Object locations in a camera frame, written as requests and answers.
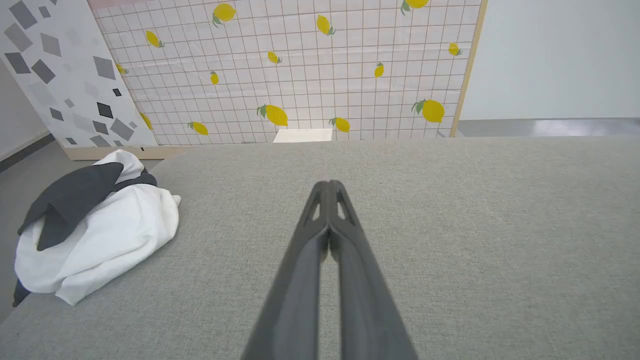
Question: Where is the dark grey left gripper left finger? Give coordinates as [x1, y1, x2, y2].
[240, 180, 332, 360]

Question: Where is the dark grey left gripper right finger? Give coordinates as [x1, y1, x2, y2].
[327, 180, 418, 360]

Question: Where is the white shirt with black sleeves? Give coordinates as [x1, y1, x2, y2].
[12, 149, 182, 307]

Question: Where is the white flat box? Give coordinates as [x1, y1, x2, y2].
[273, 128, 334, 144]

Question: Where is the lemon print grid panel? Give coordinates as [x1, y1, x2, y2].
[87, 0, 488, 161]

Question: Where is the white partition board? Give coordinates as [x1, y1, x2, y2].
[457, 0, 640, 122]

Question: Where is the white panel with grey shapes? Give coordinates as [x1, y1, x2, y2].
[0, 0, 160, 150]

